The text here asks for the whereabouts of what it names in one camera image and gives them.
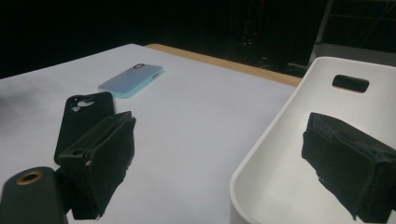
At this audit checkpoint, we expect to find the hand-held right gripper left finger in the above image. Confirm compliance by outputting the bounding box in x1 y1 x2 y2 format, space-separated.
57 110 137 220

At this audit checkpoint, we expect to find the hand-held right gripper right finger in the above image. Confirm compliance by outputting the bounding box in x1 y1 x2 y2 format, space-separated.
301 112 396 224

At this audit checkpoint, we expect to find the black phone case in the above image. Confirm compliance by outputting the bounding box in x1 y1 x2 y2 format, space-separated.
53 91 116 166

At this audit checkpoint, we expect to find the white plastic bin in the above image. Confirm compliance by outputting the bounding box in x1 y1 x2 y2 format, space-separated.
229 56 396 224

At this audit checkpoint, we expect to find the blue phone case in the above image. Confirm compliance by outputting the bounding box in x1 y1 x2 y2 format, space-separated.
97 63 165 100

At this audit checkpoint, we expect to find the white table mat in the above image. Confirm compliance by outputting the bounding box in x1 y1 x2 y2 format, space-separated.
0 43 297 224

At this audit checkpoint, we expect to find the white metal stand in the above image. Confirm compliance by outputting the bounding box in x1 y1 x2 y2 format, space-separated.
307 0 396 68

